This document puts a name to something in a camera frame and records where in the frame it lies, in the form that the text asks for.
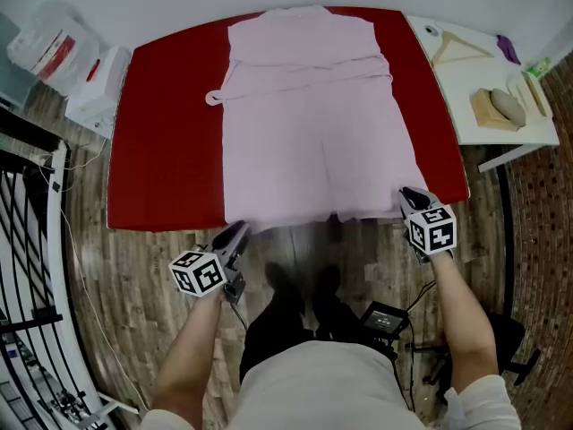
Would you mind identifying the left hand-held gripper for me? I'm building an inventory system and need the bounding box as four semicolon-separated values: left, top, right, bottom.
168;220;251;306

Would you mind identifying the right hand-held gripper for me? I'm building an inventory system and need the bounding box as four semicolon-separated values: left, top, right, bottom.
398;185;458;266

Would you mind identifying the white floor cable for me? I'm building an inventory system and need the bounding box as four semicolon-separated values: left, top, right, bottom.
39;136;150;412

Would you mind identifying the purple cloth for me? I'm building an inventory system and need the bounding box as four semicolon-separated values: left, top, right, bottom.
495;33;523;66

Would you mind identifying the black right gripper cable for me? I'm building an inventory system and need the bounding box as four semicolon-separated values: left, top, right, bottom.
393;279;438;412

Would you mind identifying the pink robe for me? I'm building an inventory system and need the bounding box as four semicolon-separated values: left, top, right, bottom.
222;4;429;233

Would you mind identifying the light wooden box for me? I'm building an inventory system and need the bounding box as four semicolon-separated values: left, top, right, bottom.
469;87;518;132

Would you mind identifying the clear water jug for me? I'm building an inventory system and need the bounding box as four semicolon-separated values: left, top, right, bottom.
6;0;107;99

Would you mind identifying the green plastic bottle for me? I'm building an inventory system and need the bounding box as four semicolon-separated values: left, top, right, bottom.
526;56;552;80

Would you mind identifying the wooden clothes hanger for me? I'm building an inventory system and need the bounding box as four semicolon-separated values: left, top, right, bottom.
432;23;496;67

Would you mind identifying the black office chair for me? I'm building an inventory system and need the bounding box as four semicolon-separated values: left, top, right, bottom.
411;311;543;403

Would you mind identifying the red tablecloth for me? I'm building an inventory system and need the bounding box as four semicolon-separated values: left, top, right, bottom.
106;6;470;233

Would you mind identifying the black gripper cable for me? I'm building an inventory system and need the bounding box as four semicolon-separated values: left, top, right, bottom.
393;279;438;412
230;302;250;331

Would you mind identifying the white side table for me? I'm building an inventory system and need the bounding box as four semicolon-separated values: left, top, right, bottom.
405;13;560;174

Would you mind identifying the black device with screen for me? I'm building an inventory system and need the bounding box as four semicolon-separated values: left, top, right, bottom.
359;301;411;333

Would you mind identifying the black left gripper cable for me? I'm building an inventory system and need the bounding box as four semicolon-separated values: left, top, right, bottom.
230;302;250;331

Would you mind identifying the black metal railing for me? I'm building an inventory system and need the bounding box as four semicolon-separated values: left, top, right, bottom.
0;112;105;430

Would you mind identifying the person's left forearm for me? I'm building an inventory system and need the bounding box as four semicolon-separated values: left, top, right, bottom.
151;291;225;420

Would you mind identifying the frosted glass partition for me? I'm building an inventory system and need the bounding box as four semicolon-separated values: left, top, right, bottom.
0;11;39;111

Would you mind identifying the person's white shirt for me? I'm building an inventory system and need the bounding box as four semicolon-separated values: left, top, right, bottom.
141;340;523;430

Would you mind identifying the person's right forearm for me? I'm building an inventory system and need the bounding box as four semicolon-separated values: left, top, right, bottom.
429;251;500;391

